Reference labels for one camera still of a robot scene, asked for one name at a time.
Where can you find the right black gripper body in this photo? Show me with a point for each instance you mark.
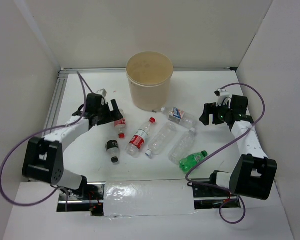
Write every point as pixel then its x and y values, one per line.
pixel 222 112

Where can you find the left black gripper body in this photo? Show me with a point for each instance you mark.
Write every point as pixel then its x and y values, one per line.
pixel 105 115

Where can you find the small red label bottle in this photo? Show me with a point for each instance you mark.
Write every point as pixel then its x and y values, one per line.
pixel 120 125

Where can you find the black label bottle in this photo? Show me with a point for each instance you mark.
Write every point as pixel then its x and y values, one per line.
pixel 112 149

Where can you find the tall red label bottle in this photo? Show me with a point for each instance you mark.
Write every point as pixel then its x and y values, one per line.
pixel 140 137

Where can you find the blue white label bottle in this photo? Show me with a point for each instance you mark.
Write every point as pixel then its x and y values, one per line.
pixel 179 117

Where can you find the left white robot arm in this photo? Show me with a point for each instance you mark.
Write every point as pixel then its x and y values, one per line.
pixel 44 158

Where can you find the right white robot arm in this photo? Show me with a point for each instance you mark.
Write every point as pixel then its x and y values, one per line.
pixel 254 174

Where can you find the beige round bin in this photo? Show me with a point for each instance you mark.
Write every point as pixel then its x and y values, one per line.
pixel 149 75

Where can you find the clear bottle blue white cap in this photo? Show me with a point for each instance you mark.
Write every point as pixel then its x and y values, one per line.
pixel 159 143

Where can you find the green plastic bottle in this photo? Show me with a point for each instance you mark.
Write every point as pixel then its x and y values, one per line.
pixel 190 161

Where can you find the white tape sheet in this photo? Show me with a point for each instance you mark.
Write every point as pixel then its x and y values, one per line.
pixel 148 198

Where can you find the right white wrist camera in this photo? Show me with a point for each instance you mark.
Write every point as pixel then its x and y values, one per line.
pixel 222 95

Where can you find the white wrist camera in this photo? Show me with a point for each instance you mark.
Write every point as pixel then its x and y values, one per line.
pixel 222 95
pixel 102 92

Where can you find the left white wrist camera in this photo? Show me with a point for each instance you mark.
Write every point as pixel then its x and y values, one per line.
pixel 102 92

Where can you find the aluminium frame rail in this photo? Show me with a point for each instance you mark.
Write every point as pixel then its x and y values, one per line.
pixel 85 85

